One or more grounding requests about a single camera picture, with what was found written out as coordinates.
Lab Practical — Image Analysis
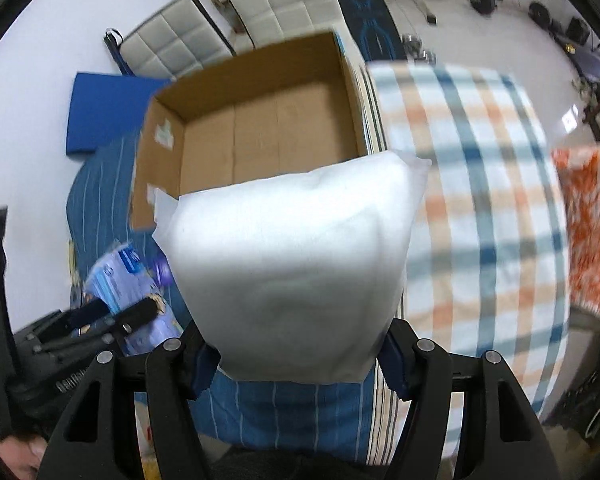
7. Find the blue tissue pack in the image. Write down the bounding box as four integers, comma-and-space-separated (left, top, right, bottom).
83, 242, 183, 356

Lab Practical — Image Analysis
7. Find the white soft pillow pack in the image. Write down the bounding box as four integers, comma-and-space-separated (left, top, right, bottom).
154, 151, 430, 385

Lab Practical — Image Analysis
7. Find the left hand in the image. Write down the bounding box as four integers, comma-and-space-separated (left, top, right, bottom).
0, 436, 47, 480

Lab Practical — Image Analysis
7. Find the blue striped bedsheet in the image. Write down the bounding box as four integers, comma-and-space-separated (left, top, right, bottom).
67, 132, 375, 464

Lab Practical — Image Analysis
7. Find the plaid checkered blanket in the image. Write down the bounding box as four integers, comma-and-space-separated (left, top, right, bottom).
366, 62, 569, 412

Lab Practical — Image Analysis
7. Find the blue foam mat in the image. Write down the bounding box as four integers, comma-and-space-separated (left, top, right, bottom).
66, 73, 171, 156

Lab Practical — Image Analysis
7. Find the orange floral blanket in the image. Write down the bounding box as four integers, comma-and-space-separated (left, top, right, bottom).
552, 144, 600, 318

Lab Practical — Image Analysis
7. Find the open cardboard box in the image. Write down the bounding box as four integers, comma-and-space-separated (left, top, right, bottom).
129, 32, 380, 230

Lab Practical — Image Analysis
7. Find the white quilted chair left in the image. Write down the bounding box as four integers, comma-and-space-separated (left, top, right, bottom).
119, 0, 236, 80

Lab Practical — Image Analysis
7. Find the white quilted chair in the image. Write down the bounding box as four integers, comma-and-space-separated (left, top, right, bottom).
213, 0, 342, 52
119, 0, 236, 80

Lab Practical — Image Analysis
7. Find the chrome dumbbell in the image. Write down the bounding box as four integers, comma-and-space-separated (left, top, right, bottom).
402, 34, 437, 65

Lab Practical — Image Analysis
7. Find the blue black bench pad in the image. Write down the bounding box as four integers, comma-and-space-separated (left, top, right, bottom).
338, 0, 407, 62

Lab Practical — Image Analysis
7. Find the white quilted chair right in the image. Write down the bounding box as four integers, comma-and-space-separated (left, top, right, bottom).
213, 0, 342, 52

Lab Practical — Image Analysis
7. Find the floor barbell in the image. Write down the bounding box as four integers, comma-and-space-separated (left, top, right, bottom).
468, 0, 552, 30

